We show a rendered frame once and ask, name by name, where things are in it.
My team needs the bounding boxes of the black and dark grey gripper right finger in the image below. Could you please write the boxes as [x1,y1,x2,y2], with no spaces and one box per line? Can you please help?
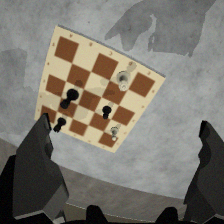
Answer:
[183,120,224,224]

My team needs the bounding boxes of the white pawn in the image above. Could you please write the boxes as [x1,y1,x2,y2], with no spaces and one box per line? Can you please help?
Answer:
[111,127,119,140]

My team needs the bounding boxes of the brown and cream chessboard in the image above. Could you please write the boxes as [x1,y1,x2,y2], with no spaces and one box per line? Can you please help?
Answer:
[34,26,166,153]

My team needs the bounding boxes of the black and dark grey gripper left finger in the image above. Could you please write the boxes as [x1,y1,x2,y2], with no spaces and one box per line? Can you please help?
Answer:
[0,113,69,224]

